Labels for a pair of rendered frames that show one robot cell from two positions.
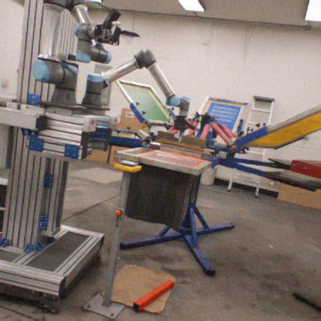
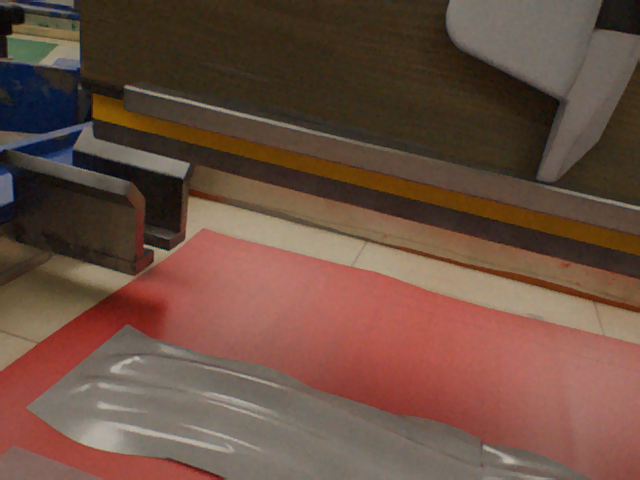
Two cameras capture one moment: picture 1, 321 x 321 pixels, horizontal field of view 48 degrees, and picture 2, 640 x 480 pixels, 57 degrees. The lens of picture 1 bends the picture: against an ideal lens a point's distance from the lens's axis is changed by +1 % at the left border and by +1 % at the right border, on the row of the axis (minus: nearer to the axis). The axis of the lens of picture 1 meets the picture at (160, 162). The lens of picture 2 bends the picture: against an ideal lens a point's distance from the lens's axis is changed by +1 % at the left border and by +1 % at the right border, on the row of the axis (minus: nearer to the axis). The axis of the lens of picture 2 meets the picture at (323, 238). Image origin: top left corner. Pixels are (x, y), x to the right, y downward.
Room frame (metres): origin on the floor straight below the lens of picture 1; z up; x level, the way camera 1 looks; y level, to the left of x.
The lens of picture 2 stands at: (2.67, -0.03, 1.13)
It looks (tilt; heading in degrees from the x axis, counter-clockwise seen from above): 24 degrees down; 356
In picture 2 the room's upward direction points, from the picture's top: 10 degrees clockwise
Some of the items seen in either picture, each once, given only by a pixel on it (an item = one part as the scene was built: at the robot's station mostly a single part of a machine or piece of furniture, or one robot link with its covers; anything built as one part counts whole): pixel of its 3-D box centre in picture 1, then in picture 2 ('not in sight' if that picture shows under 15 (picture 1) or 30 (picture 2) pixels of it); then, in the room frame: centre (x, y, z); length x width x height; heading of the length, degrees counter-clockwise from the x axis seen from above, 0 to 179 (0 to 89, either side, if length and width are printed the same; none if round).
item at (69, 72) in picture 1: (65, 75); not in sight; (2.20, 0.64, 1.42); 0.13 x 0.12 x 0.14; 147
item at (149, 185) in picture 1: (155, 194); not in sight; (2.43, 0.00, 0.74); 0.45 x 0.03 x 0.43; 73
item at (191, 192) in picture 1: (190, 194); not in sight; (2.60, -0.26, 0.74); 0.46 x 0.04 x 0.42; 163
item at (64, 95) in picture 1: (64, 95); not in sight; (2.20, 0.64, 1.31); 0.15 x 0.15 x 0.10
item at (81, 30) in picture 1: (85, 31); not in sight; (1.95, 0.49, 1.65); 0.11 x 0.08 x 0.09; 57
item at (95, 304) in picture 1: (117, 236); not in sight; (2.20, 0.20, 0.48); 0.22 x 0.22 x 0.96; 73
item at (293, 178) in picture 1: (254, 170); not in sight; (3.23, -0.84, 0.91); 1.34 x 0.40 x 0.08; 43
